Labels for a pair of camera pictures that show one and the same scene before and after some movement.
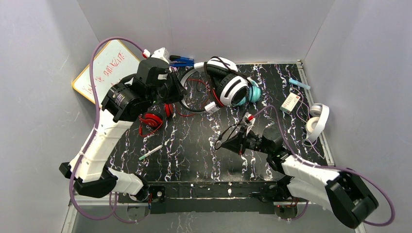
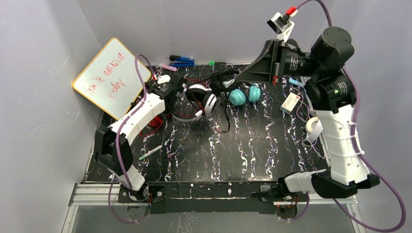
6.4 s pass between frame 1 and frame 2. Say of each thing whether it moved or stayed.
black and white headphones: moved
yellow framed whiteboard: stayed
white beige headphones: stayed
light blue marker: stayed
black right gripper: moved
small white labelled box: stayed
